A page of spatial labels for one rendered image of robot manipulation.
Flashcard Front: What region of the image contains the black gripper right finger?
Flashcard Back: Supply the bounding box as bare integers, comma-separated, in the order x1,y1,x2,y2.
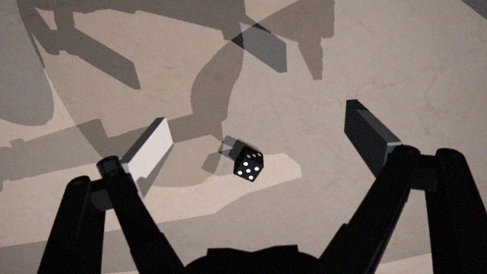
308,99,487,274

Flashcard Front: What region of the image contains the black die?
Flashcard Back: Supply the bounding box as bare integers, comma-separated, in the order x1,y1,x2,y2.
234,146,264,182

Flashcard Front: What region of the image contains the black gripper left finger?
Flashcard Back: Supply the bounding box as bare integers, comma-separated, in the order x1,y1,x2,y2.
37,117,189,274

